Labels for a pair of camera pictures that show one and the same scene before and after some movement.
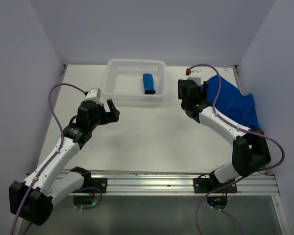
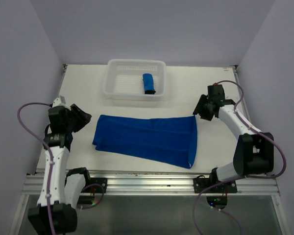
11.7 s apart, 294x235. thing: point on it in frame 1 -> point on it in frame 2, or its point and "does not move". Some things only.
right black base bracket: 203,185 does not move
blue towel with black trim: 148,83 does not move
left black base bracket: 100,183 does not move
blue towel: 232,103 -> 169,140
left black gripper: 112,116 -> 83,118
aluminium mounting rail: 181,182 does not move
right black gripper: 205,87 -> 199,109
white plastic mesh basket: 123,80 does not move
